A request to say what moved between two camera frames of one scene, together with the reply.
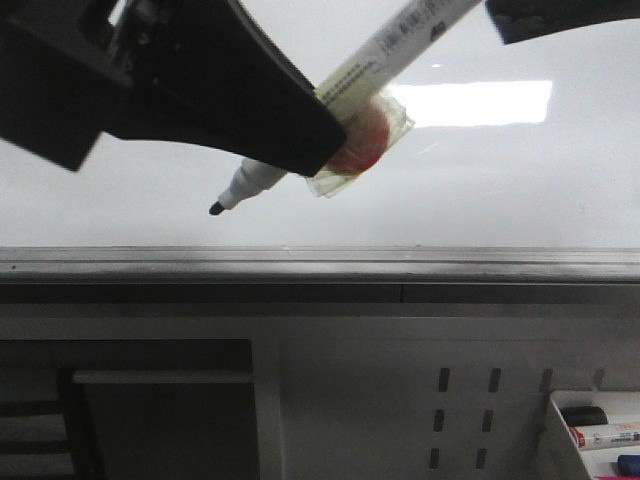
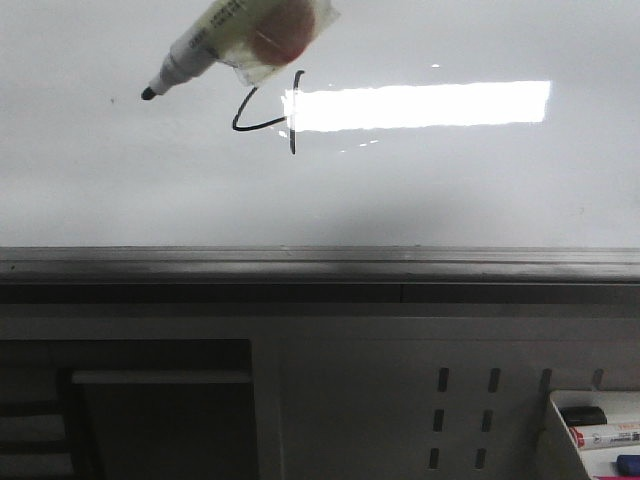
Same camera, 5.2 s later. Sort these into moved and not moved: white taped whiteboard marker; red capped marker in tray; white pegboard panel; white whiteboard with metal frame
Moved: white taped whiteboard marker
Not moved: red capped marker in tray; white whiteboard with metal frame; white pegboard panel
